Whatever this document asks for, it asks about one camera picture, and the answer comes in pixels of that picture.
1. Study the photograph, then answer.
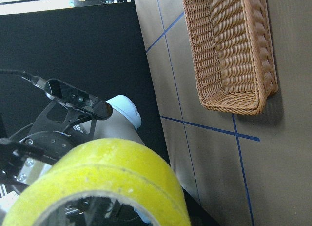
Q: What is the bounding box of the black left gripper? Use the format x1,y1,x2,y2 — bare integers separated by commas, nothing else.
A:
0,102,97,192

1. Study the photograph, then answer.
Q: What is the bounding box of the yellow tape roll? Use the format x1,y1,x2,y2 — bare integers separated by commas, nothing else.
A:
3,138,191,226

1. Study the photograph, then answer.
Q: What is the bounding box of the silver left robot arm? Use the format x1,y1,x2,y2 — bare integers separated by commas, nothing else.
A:
0,95,142,196

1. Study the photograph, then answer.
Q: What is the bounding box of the brown wicker basket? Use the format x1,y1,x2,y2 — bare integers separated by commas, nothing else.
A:
182,0,278,115

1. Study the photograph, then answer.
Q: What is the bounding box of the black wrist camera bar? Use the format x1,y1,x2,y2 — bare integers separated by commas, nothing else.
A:
44,79,113,120

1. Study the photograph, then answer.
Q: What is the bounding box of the black camera cable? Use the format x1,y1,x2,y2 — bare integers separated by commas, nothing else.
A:
0,69,47,89

